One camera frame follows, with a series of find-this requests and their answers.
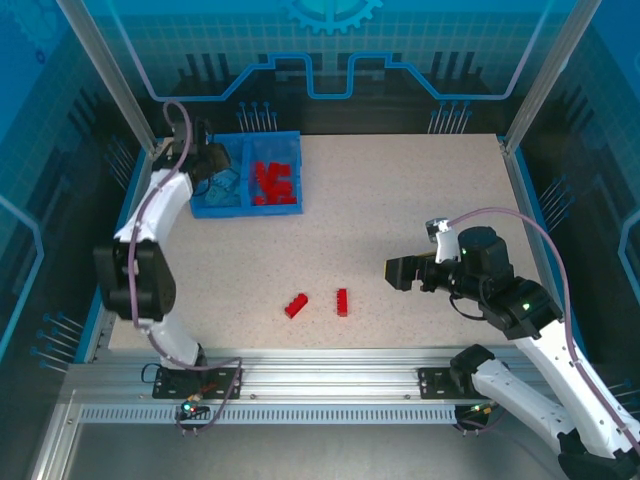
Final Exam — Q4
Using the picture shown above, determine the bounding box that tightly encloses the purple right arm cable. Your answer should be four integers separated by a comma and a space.
447, 208, 640, 451

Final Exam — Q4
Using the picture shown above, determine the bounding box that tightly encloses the blue bin with red legos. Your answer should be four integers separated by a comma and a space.
242, 130, 306, 217

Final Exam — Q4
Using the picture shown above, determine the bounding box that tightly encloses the slotted white cable duct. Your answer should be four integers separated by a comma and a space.
77, 405, 459, 426

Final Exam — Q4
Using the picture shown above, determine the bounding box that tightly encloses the blue bin with pale legos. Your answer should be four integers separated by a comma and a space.
189, 132, 251, 220

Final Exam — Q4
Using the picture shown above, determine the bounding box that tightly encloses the aluminium frame post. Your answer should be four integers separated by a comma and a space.
502, 0, 604, 154
55, 0, 159, 154

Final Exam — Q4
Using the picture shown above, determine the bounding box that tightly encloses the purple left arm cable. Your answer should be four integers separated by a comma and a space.
127, 99, 244, 436

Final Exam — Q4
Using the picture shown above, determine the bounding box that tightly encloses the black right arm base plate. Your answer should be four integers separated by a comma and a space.
417, 367, 481, 400

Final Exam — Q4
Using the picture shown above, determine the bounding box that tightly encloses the thin black right gripper cable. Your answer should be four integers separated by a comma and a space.
448, 293, 485, 322

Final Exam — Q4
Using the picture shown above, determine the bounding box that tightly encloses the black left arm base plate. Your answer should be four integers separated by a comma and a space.
152, 366, 244, 400

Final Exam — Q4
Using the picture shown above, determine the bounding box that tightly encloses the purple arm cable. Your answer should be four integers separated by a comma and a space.
447, 208, 640, 451
127, 99, 244, 436

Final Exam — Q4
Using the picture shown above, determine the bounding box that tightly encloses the aluminium frame rail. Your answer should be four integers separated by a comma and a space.
64, 348, 556, 402

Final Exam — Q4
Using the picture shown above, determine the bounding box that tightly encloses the long pale blue lego brick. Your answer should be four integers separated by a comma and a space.
214, 168, 240, 194

